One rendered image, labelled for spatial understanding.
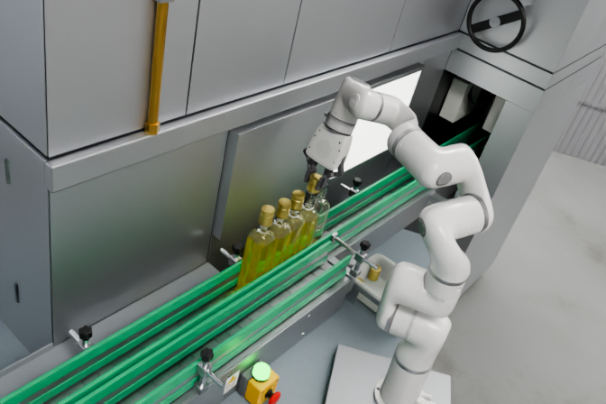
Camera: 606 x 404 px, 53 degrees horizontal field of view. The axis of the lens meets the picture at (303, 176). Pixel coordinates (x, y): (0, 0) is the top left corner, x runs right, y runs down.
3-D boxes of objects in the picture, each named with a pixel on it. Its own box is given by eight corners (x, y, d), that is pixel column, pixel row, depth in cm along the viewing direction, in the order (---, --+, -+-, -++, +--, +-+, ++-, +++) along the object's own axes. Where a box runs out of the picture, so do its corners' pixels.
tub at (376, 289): (371, 270, 201) (378, 251, 196) (426, 310, 191) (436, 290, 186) (339, 293, 189) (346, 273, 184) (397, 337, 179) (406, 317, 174)
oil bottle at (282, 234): (265, 270, 172) (279, 212, 160) (279, 281, 169) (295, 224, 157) (251, 279, 168) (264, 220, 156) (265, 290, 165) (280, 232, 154)
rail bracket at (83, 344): (78, 349, 138) (78, 309, 131) (96, 369, 135) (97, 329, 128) (62, 358, 135) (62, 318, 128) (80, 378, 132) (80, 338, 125)
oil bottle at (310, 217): (291, 253, 180) (307, 197, 168) (305, 264, 177) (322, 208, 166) (279, 261, 176) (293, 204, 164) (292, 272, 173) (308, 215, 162)
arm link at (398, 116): (387, 159, 133) (342, 109, 147) (426, 165, 141) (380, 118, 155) (406, 127, 129) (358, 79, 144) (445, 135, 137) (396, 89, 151)
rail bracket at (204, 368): (203, 381, 138) (210, 343, 131) (224, 402, 135) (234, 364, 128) (189, 390, 135) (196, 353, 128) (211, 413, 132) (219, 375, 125)
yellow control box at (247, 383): (255, 376, 157) (260, 358, 153) (276, 395, 154) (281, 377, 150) (236, 391, 152) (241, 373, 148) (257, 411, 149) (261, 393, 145)
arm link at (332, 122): (319, 108, 153) (316, 118, 154) (346, 124, 149) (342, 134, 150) (335, 108, 159) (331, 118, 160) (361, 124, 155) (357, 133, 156)
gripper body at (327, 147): (316, 115, 153) (300, 153, 157) (347, 134, 149) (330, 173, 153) (333, 114, 159) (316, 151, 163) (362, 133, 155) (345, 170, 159)
